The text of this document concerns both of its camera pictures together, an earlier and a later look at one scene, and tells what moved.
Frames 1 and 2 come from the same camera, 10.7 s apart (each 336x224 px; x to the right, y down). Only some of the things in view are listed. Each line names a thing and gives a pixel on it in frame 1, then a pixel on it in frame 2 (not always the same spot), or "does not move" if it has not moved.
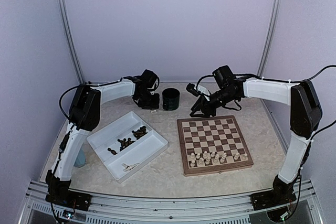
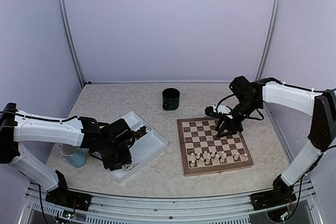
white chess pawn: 205,154 does not move
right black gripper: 206,107 → 230,125
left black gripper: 155,105 → 126,159
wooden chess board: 212,145 does not move
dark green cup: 170,98 does not move
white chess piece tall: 216,160 does not move
